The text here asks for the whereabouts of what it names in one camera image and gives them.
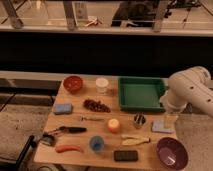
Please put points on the orange candle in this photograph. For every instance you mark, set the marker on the orange candle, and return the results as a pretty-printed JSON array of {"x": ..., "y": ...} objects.
[{"x": 113, "y": 125}]

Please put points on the small metal clip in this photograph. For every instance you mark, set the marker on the small metal clip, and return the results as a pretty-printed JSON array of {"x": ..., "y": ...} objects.
[{"x": 47, "y": 139}]

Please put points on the green plastic tray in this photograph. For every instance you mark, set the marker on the green plastic tray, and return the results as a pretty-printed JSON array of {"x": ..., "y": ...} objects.
[{"x": 141, "y": 94}]

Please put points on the light blue sponge block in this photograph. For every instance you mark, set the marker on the light blue sponge block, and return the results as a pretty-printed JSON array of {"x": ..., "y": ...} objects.
[{"x": 158, "y": 126}]

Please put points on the yellow banana peel toy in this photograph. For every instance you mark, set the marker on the yellow banana peel toy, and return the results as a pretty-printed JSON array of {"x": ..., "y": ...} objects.
[{"x": 132, "y": 140}]

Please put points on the small metal fork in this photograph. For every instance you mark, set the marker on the small metal fork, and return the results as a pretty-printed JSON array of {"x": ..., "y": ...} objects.
[{"x": 91, "y": 119}]

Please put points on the small metal cup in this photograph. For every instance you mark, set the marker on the small metal cup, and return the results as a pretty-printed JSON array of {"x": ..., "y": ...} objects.
[{"x": 139, "y": 121}]

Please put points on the person in background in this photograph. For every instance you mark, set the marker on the person in background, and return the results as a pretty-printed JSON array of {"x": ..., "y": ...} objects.
[{"x": 141, "y": 13}]

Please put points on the blue sponge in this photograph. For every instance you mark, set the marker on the blue sponge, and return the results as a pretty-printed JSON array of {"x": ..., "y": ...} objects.
[{"x": 62, "y": 109}]

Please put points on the bunch of dark grapes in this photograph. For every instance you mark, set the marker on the bunch of dark grapes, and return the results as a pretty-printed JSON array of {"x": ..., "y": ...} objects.
[{"x": 96, "y": 106}]

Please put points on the red-brown bowl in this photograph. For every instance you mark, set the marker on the red-brown bowl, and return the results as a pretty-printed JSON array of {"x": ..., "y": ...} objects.
[{"x": 73, "y": 84}]

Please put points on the blue plastic cup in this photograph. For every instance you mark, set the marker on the blue plastic cup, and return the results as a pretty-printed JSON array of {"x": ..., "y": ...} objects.
[{"x": 96, "y": 143}]

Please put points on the black eraser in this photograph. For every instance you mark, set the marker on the black eraser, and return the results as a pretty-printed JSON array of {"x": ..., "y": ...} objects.
[{"x": 126, "y": 155}]

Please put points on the white plastic cup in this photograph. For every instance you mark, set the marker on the white plastic cup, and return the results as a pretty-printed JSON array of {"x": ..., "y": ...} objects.
[{"x": 101, "y": 85}]

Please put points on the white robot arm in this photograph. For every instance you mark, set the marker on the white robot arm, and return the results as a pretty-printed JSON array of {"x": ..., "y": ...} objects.
[{"x": 188, "y": 86}]

